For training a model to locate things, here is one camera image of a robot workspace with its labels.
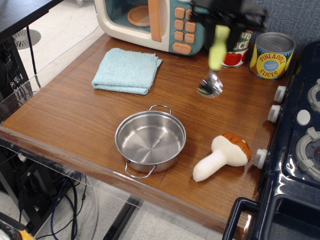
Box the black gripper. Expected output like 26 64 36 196
190 0 269 52

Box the green handled metal spoon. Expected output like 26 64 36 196
197 25 231 98

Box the yellow fuzzy object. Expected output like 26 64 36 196
0 219 35 240

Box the tomato sauce can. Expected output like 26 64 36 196
222 29 254 67

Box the pineapple slices can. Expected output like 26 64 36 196
249 32 296 80

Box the toy microwave oven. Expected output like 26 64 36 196
94 0 205 56

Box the orange toy plate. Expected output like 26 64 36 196
127 5 150 27

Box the white stove knob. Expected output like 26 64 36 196
267 105 281 124
273 85 287 104
253 149 268 170

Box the light blue folded cloth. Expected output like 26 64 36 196
91 48 162 95

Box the plush mushroom toy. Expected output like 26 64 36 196
192 132 252 182

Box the stainless steel pot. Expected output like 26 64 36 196
114 104 187 179

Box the dark blue toy stove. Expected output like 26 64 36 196
223 41 320 240

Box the black desk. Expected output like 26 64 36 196
0 0 62 43

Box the black computer tower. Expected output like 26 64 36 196
0 37 29 101

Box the black table leg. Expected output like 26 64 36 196
103 203 137 240

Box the blue cable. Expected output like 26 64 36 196
50 177 78 240

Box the black cable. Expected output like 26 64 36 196
34 174 88 240

